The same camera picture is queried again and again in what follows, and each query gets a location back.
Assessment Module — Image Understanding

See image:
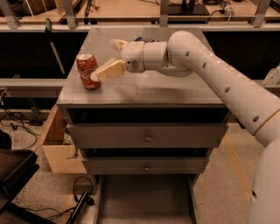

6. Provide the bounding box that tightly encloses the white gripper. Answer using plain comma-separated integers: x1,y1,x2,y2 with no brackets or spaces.
90,39,144,81

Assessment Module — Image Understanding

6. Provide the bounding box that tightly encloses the red coke can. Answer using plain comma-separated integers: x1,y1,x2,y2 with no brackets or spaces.
76,52,101,90

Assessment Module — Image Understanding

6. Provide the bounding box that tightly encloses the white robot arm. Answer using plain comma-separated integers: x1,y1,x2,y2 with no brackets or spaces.
91,31,280,224

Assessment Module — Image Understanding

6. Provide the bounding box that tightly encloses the grey drawer cabinet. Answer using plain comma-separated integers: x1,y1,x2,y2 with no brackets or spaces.
56,27,242,176

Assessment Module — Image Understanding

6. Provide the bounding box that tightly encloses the grey top drawer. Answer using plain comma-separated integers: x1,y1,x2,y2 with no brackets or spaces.
67,123,228,149

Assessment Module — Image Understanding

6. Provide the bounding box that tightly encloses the grey middle drawer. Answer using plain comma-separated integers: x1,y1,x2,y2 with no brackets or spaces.
83,157,209,175

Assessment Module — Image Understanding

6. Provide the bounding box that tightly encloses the open grey bottom drawer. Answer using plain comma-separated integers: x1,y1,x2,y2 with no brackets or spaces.
94,174,197,224

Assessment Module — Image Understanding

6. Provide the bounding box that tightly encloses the dark blue snack bag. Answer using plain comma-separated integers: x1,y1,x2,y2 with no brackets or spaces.
134,37,158,43

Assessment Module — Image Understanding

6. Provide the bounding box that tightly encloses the black bar on floor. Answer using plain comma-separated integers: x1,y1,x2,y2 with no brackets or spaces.
66,192,95,224

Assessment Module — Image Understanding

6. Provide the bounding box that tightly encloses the black chair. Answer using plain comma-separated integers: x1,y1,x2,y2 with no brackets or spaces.
0,130,54,224

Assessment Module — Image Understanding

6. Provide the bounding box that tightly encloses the green handled tool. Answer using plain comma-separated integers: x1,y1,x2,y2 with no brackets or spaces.
45,18,66,74

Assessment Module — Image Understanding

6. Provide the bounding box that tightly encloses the metal railing frame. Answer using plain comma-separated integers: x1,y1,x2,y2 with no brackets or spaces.
0,0,280,32

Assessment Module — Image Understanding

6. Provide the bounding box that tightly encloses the black floor cable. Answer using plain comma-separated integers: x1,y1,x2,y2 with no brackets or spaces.
0,87,40,151

